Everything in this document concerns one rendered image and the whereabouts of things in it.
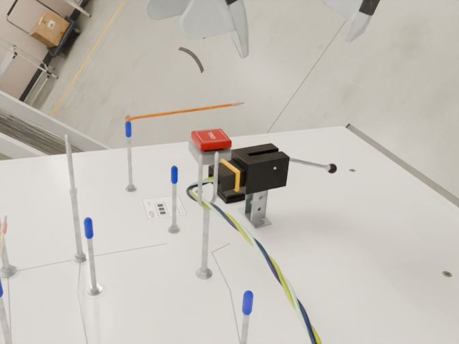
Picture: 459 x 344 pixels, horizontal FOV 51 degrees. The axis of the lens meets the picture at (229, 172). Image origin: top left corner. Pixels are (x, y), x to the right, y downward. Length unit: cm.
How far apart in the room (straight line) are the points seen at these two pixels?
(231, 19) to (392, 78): 182
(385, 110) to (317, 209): 153
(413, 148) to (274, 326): 156
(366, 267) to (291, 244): 9
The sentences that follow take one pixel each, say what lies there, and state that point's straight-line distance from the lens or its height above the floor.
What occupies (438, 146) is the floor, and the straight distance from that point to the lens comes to 193.
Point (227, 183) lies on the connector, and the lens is 54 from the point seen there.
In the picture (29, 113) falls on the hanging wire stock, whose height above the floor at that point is 123.
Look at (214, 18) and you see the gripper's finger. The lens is 44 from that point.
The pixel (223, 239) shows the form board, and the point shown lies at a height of 114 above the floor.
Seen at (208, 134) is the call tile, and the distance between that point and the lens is 75.
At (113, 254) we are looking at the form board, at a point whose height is 124.
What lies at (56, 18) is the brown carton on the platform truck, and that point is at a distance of 771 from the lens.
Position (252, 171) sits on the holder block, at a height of 116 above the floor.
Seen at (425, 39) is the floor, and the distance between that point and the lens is 227.
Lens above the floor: 148
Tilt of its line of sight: 33 degrees down
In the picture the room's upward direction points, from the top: 60 degrees counter-clockwise
